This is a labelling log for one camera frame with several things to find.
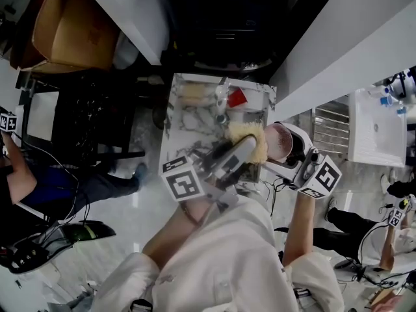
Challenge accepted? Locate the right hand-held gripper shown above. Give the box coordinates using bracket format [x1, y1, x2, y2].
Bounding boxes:
[263, 121, 344, 200]

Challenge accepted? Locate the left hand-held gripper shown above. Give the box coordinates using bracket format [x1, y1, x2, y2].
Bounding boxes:
[158, 135, 258, 208]

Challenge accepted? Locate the pink textured glass cup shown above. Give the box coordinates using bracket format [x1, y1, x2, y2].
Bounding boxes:
[265, 123, 294, 161]

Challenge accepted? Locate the yellow sponge cloth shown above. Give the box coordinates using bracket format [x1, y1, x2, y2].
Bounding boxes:
[226, 123, 269, 165]

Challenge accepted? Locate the red packet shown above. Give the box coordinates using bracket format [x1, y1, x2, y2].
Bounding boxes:
[226, 88, 250, 108]

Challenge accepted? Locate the person's right forearm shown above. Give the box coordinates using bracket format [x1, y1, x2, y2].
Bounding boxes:
[281, 192, 321, 268]

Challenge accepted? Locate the person's left forearm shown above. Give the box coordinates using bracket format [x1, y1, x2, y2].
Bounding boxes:
[141, 200, 215, 269]

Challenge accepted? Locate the marble pattern sink cabinet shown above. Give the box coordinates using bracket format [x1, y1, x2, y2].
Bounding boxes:
[161, 72, 278, 194]

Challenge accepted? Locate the chrome sink faucet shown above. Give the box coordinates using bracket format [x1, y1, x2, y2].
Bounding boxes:
[214, 76, 232, 125]

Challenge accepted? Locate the pale yellow sponge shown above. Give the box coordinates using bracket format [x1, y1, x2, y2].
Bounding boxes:
[179, 82, 217, 106]

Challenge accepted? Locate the white plastic table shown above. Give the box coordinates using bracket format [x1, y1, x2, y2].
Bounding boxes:
[347, 88, 409, 168]

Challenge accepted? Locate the person's white shirt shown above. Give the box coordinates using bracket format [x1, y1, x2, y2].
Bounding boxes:
[90, 192, 345, 312]

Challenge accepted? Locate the silver chair base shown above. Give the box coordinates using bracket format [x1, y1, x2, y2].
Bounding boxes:
[333, 257, 373, 284]

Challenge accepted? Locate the white pillar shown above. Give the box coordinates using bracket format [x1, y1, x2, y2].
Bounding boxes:
[269, 0, 416, 113]

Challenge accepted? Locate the dark grey floor appliance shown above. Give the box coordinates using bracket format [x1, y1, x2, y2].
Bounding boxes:
[162, 0, 293, 74]

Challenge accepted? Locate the white plastic bag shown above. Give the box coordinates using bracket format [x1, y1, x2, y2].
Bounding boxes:
[112, 31, 140, 71]

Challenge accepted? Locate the black metal rack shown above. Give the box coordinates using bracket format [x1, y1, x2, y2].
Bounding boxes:
[51, 73, 146, 167]

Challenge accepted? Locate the white slanted stair beam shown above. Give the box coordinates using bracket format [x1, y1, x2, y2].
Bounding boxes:
[76, 0, 172, 66]

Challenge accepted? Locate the brown cardboard box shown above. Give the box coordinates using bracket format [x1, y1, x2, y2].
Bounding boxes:
[9, 0, 120, 74]

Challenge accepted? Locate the metal wire rack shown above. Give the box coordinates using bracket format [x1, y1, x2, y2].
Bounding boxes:
[311, 96, 352, 159]

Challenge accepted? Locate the black wrist strap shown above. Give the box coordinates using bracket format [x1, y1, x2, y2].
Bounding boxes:
[180, 203, 212, 226]

